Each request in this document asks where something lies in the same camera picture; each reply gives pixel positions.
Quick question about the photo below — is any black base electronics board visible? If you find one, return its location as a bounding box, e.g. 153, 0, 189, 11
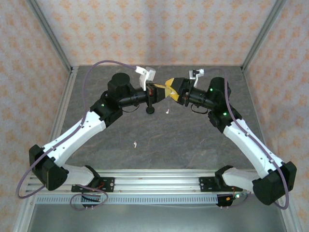
81, 193, 102, 209
216, 190, 248, 209

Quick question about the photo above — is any grey metal panel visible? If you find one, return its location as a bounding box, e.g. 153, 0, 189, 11
26, 204, 288, 232

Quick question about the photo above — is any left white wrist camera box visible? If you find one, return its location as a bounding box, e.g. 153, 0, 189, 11
135, 66, 155, 91

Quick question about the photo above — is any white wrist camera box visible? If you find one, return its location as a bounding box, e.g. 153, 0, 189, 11
188, 69, 205, 87
135, 66, 155, 91

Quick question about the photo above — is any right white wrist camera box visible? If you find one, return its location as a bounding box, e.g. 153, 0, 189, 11
188, 69, 205, 87

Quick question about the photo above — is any left thin black cable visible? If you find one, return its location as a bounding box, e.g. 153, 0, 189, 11
121, 105, 140, 114

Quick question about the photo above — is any thin black cable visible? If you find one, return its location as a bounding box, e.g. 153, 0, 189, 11
191, 105, 209, 114
121, 105, 140, 114

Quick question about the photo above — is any right thin black cable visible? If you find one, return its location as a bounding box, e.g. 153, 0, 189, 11
191, 105, 209, 114

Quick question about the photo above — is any aluminium table side rail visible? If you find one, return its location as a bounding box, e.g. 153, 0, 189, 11
36, 67, 78, 175
241, 67, 276, 174

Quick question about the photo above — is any aluminium frame post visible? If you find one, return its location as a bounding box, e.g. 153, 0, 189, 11
241, 0, 288, 72
26, 0, 73, 71

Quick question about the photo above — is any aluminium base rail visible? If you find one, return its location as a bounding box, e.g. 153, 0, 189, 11
25, 169, 289, 194

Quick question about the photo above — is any grey slotted cable duct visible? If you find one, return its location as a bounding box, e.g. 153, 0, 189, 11
33, 195, 219, 205

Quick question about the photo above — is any aluminium frame leg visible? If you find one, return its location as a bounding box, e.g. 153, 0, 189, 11
13, 193, 37, 232
276, 193, 304, 232

